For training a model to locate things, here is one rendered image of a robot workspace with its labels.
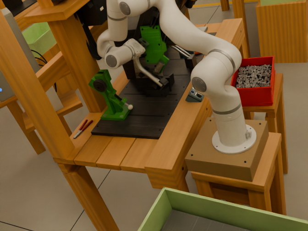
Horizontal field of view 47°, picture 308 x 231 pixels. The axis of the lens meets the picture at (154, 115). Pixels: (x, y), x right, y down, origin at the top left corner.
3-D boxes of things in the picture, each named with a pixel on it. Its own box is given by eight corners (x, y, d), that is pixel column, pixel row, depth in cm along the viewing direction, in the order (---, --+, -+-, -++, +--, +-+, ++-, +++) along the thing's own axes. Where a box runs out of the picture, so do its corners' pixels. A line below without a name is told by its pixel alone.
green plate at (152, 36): (170, 59, 203) (164, 22, 195) (164, 63, 196) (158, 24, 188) (152, 59, 208) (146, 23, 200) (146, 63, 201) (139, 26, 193)
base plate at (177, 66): (217, 34, 249) (216, 31, 248) (160, 140, 174) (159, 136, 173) (163, 38, 269) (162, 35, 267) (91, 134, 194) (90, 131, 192)
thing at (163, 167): (244, 36, 264) (242, 17, 255) (179, 192, 162) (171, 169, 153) (226, 37, 270) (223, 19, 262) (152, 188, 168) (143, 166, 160)
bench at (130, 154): (255, 114, 307) (242, 20, 256) (208, 276, 205) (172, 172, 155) (180, 112, 338) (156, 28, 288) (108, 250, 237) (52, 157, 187)
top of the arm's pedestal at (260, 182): (282, 139, 162) (281, 133, 160) (265, 192, 142) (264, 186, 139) (216, 132, 179) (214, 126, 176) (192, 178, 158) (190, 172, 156)
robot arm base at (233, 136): (260, 124, 155) (254, 90, 145) (252, 155, 142) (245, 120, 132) (218, 124, 164) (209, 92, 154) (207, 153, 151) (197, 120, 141)
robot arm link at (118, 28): (89, 8, 153) (95, 58, 178) (120, 21, 149) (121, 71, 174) (101, -3, 158) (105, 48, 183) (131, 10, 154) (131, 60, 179)
